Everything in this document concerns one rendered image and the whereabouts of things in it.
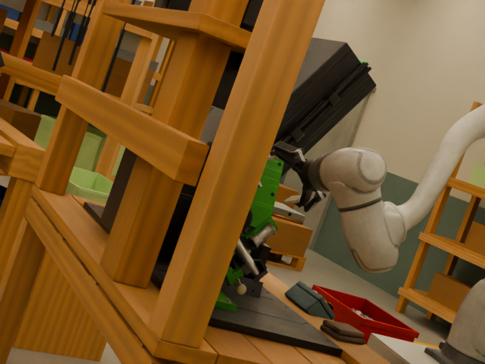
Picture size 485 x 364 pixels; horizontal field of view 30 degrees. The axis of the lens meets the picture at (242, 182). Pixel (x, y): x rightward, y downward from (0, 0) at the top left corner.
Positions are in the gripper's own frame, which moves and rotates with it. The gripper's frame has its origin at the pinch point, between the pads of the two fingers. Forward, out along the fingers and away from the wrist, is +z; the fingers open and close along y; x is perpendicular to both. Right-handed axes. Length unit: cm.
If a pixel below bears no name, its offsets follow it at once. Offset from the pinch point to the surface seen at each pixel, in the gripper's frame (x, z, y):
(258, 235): 5.0, 17.5, -14.3
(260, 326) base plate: 28.4, -11.4, -25.3
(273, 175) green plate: -9.1, 20.6, -2.7
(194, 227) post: 41, -36, 9
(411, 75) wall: -554, 648, -124
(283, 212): -12.8, 32.8, -16.7
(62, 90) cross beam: 13, 86, 44
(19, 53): -66, 372, 77
